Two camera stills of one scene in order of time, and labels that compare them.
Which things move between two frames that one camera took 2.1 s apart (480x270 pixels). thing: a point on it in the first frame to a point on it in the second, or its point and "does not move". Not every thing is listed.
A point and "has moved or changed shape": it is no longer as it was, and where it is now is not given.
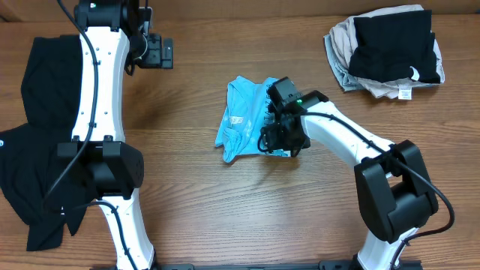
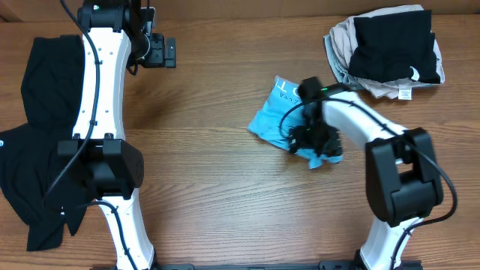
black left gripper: [155, 59] does not move
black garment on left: [28, 168] does not move
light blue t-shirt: [246, 115] has moved or changed shape
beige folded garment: [343, 37] does not move
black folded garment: [388, 46] does not move
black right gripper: [271, 141] to [298, 141]
